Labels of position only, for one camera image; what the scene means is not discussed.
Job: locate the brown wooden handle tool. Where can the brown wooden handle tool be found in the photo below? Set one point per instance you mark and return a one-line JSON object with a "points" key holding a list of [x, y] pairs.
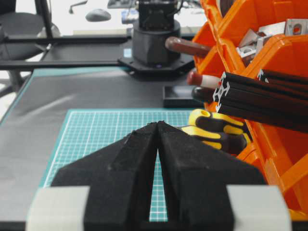
{"points": [[180, 45]]}

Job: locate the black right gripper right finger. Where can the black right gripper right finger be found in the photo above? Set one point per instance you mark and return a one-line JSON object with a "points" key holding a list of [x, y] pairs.
{"points": [[195, 177]]}

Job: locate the silver metal corner brackets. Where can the silver metal corner brackets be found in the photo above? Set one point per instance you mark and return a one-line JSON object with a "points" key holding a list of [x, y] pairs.
{"points": [[252, 42]]}

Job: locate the black rectangular tray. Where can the black rectangular tray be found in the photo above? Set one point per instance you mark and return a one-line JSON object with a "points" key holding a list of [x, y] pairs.
{"points": [[179, 96]]}

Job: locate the yellow black screwdriver handle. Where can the yellow black screwdriver handle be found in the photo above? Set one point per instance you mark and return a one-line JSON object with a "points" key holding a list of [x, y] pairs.
{"points": [[216, 122]]}

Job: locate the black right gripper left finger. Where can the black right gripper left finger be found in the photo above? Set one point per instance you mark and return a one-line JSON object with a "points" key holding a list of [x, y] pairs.
{"points": [[120, 177]]}

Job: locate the black left robot arm base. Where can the black left robot arm base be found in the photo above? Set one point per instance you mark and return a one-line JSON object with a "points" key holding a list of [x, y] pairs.
{"points": [[146, 52]]}

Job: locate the black table cover sheet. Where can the black table cover sheet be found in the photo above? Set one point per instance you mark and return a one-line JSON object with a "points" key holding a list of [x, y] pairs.
{"points": [[30, 128]]}

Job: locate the black aluminium extrusion profile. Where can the black aluminium extrusion profile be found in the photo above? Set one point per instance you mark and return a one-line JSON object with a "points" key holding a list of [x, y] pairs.
{"points": [[278, 103]]}

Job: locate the orange container rack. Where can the orange container rack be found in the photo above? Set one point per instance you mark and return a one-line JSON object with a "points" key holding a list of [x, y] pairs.
{"points": [[281, 154]]}

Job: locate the green cutting mat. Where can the green cutting mat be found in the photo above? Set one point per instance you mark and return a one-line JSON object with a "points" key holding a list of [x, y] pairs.
{"points": [[87, 130]]}

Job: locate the black office chair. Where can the black office chair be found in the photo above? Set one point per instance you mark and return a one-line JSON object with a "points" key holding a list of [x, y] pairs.
{"points": [[21, 25]]}

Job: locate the dark brown tool handle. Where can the dark brown tool handle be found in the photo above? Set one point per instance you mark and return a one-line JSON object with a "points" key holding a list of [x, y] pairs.
{"points": [[204, 95]]}

